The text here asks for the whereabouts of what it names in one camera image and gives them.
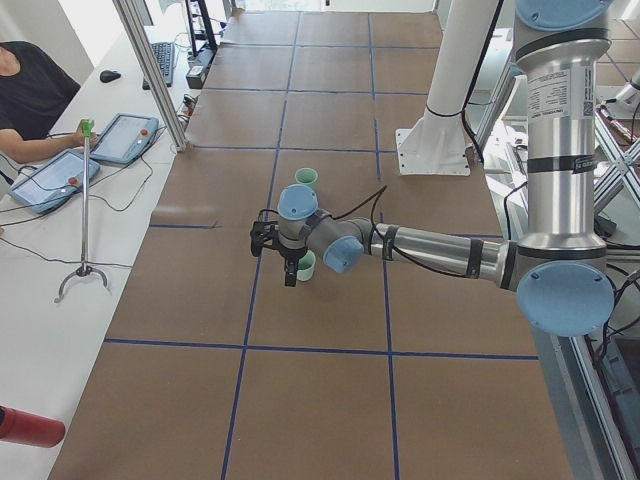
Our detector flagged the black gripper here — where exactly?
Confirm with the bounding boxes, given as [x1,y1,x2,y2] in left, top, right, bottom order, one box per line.
[250,220,297,287]

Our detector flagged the blue teach pendant near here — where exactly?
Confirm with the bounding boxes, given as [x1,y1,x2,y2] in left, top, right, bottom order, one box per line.
[8,149,84,213]

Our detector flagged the black computer mouse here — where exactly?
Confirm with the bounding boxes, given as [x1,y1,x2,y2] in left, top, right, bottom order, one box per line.
[99,70,121,84]

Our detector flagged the metal reacher grabber tool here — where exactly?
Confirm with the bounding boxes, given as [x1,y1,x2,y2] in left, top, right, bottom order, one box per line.
[54,119,109,304]

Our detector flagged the blue teach pendant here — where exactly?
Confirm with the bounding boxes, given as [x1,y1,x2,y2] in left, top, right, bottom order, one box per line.
[90,113,159,165]
[8,149,84,213]

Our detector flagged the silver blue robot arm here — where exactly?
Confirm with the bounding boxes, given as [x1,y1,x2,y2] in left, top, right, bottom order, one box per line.
[250,1,615,337]

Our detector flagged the black keyboard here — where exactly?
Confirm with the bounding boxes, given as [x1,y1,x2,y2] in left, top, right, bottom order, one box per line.
[151,42,175,87]

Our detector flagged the aluminium frame post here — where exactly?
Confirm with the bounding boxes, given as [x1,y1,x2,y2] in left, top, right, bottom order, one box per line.
[112,0,188,152]

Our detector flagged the aluminium frame rail right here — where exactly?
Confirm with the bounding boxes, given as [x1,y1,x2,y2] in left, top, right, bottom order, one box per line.
[532,329,639,479]

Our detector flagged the blue teach pendant far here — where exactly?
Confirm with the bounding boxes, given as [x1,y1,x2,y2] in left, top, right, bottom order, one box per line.
[90,113,159,165]

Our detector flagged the seated person in black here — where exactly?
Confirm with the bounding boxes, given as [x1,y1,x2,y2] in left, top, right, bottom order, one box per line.
[1,41,85,164]

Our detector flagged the light green cup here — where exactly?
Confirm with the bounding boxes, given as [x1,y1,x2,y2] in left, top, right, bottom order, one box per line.
[294,167,319,190]
[296,249,316,282]

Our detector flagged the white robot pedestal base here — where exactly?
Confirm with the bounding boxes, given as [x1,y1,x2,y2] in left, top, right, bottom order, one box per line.
[396,0,502,176]

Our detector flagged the red cylinder bottle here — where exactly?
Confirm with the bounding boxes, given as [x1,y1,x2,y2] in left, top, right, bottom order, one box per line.
[1,406,66,448]

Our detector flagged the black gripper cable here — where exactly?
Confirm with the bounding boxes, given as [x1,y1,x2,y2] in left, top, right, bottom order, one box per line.
[329,184,389,221]

